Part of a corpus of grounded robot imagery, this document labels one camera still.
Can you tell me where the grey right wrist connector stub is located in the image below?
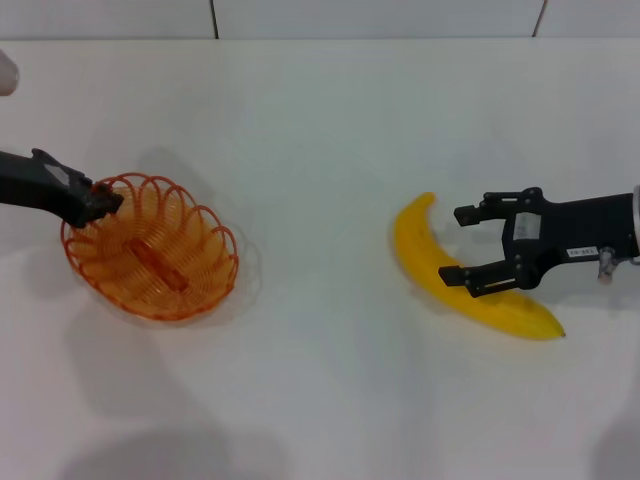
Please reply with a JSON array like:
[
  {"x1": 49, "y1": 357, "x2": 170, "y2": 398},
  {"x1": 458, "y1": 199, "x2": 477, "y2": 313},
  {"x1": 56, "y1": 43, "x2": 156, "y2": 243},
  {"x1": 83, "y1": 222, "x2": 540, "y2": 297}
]
[{"x1": 598, "y1": 245, "x2": 617, "y2": 286}]

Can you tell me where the yellow banana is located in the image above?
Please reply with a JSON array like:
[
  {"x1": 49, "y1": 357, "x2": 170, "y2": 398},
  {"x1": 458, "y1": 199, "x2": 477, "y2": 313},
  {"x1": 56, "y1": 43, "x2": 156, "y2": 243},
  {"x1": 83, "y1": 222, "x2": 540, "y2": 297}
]
[{"x1": 392, "y1": 192, "x2": 567, "y2": 342}]

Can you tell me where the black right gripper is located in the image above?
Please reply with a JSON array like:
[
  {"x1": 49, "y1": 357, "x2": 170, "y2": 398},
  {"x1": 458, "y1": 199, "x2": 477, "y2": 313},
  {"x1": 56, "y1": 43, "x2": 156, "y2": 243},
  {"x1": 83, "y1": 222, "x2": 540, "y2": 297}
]
[{"x1": 438, "y1": 187, "x2": 639, "y2": 299}]

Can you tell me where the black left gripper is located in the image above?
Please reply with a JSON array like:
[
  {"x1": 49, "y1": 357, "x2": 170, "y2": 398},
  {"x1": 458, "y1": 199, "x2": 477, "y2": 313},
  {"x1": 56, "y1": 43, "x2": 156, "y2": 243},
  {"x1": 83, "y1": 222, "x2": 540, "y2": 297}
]
[{"x1": 0, "y1": 148, "x2": 125, "y2": 229}]

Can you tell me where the orange wire basket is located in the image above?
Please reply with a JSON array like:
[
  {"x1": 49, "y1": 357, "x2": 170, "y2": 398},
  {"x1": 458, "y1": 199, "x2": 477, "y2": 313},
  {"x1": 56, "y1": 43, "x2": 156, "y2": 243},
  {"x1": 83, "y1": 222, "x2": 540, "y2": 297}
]
[{"x1": 60, "y1": 172, "x2": 240, "y2": 321}]

